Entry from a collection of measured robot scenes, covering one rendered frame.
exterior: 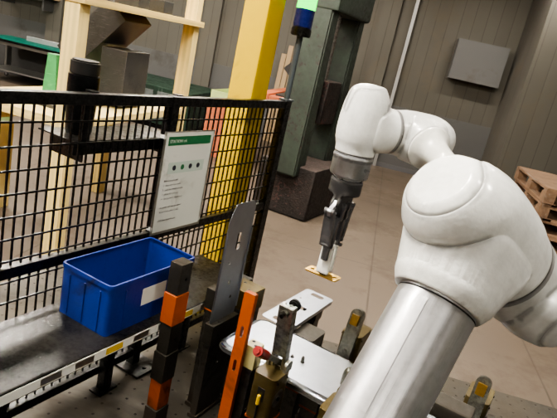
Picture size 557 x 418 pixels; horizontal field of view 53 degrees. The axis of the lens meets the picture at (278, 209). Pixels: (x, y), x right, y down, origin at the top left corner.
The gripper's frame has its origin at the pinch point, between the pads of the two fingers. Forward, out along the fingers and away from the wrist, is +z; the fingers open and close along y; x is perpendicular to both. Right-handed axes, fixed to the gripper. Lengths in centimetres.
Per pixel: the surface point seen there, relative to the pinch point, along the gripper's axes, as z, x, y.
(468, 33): -123, 188, 872
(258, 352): 14.6, -0.4, -26.4
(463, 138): 44, 148, 884
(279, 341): 16.5, 0.1, -15.8
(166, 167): -7, 54, 2
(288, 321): 10.5, -1.2, -16.7
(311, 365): 28.8, -2.6, 0.9
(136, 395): 59, 44, -8
